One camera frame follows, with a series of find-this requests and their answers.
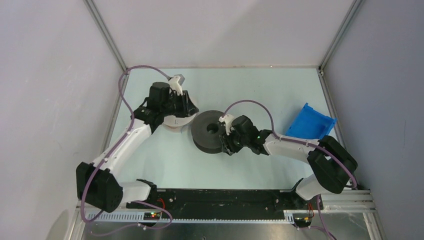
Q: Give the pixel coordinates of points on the white cable spool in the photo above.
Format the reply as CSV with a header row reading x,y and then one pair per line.
x,y
175,124

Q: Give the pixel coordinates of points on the right controller board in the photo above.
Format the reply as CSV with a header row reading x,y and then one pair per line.
x,y
301,223

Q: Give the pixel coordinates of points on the white slotted cable duct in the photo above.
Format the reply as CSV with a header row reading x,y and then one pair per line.
x,y
137,217

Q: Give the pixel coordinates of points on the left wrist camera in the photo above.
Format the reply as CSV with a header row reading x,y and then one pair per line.
x,y
176,83

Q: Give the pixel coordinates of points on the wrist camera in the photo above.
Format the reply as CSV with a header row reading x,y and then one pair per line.
x,y
176,83
227,120

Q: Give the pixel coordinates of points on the black cable spool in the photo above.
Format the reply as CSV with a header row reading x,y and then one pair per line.
x,y
206,131

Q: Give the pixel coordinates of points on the controller board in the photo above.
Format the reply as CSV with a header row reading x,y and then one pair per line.
x,y
301,223
152,216

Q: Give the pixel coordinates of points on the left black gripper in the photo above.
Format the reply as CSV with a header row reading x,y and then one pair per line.
x,y
187,108

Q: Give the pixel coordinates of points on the left controller board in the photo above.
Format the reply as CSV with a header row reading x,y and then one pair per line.
x,y
152,216

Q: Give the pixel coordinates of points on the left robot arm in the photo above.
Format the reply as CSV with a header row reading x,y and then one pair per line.
x,y
97,184

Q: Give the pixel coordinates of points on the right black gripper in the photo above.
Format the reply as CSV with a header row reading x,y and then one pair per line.
x,y
227,144

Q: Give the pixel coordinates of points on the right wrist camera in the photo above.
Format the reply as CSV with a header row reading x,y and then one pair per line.
x,y
227,120

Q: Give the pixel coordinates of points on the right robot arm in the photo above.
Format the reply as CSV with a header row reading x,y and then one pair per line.
x,y
331,164

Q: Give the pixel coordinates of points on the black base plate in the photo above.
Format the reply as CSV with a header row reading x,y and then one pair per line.
x,y
259,204

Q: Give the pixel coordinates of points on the blue plastic bin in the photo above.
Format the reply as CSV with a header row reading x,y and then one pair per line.
x,y
310,124

